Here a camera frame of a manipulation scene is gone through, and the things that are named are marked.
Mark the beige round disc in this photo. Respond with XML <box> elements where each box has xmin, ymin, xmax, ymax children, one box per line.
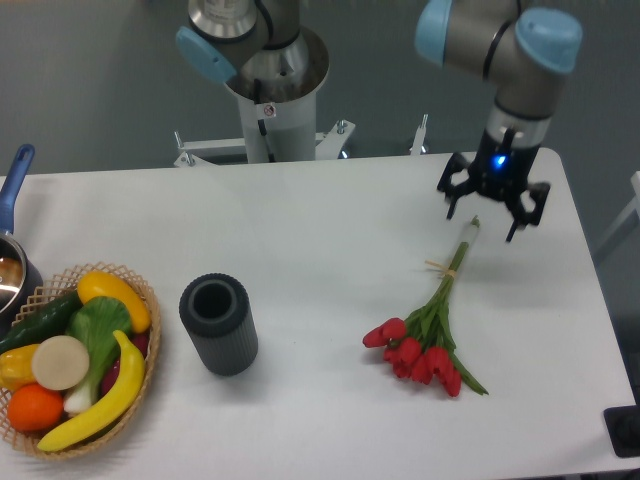
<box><xmin>31</xmin><ymin>335</ymin><xmax>90</xmax><ymax>391</ymax></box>

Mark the orange fruit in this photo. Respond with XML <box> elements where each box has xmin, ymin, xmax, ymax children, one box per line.
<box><xmin>7</xmin><ymin>383</ymin><xmax>63</xmax><ymax>432</ymax></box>

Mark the woven wicker basket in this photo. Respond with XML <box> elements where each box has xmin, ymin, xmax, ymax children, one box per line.
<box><xmin>1</xmin><ymin>262</ymin><xmax>161</xmax><ymax>461</ymax></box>

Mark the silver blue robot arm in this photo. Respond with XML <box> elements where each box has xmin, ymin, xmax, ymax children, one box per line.
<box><xmin>175</xmin><ymin>1</ymin><xmax>583</xmax><ymax>231</ymax></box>

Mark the blue handled saucepan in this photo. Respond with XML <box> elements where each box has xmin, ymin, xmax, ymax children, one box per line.
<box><xmin>1</xmin><ymin>144</ymin><xmax>43</xmax><ymax>338</ymax></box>

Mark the yellow banana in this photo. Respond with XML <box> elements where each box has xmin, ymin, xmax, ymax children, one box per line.
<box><xmin>37</xmin><ymin>330</ymin><xmax>145</xmax><ymax>453</ymax></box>

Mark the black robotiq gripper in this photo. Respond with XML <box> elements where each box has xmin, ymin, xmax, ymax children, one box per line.
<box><xmin>436</xmin><ymin>112</ymin><xmax>552</xmax><ymax>244</ymax></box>

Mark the red vegetable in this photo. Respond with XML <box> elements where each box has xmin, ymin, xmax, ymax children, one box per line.
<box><xmin>100</xmin><ymin>332</ymin><xmax>149</xmax><ymax>397</ymax></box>

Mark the red tulip bouquet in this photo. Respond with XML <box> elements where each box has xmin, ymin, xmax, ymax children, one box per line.
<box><xmin>362</xmin><ymin>217</ymin><xmax>488</xmax><ymax>398</ymax></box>

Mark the green cucumber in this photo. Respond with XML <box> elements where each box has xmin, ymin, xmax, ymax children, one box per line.
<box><xmin>1</xmin><ymin>290</ymin><xmax>82</xmax><ymax>353</ymax></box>

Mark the yellow bell pepper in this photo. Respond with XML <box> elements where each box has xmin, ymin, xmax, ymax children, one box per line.
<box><xmin>1</xmin><ymin>344</ymin><xmax>39</xmax><ymax>391</ymax></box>

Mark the green bok choy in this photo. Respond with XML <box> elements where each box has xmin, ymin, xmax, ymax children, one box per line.
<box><xmin>64</xmin><ymin>296</ymin><xmax>132</xmax><ymax>416</ymax></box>

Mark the black device at table corner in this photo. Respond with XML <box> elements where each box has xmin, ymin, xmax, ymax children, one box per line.
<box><xmin>603</xmin><ymin>405</ymin><xmax>639</xmax><ymax>458</ymax></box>

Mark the dark grey ribbed vase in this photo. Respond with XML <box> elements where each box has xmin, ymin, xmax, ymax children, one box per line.
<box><xmin>179</xmin><ymin>273</ymin><xmax>259</xmax><ymax>376</ymax></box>

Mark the white frame at right edge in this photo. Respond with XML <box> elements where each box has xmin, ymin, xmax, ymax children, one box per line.
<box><xmin>592</xmin><ymin>171</ymin><xmax>639</xmax><ymax>266</ymax></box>

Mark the yellow squash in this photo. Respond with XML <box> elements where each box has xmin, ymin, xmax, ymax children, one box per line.
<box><xmin>76</xmin><ymin>270</ymin><xmax>151</xmax><ymax>334</ymax></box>

